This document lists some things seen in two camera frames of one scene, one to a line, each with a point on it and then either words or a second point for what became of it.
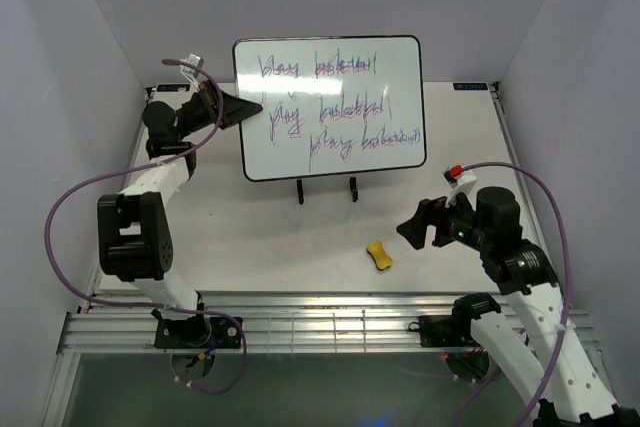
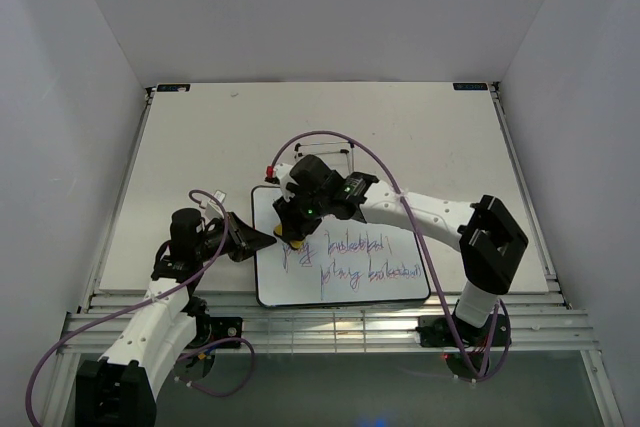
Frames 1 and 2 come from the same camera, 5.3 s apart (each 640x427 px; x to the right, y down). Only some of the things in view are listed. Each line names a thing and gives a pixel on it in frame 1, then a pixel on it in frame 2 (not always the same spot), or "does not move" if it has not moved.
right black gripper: [430, 211] → [293, 227]
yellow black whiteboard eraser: [377, 252] → [296, 244]
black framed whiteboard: [334, 105] → [346, 262]
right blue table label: [470, 86] does not move
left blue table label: [172, 87] does not move
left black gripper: [236, 109] → [245, 240]
